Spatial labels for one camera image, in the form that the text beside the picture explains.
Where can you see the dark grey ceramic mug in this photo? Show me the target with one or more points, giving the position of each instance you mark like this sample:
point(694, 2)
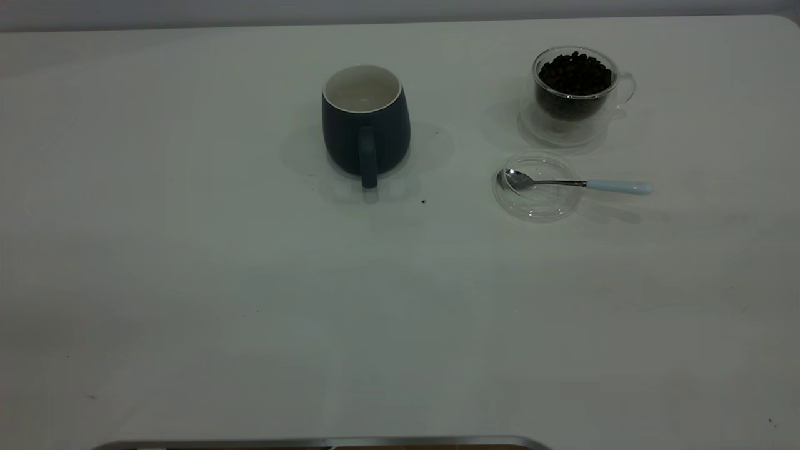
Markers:
point(344, 137)

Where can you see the clear glass round lid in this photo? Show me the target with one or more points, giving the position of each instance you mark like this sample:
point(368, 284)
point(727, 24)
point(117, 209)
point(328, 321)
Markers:
point(540, 206)

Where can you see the clear glass saucer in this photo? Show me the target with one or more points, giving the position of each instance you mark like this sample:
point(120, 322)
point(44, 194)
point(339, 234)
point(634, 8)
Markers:
point(562, 134)

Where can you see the pile of coffee beans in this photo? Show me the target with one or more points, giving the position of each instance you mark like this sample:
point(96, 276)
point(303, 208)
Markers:
point(575, 78)

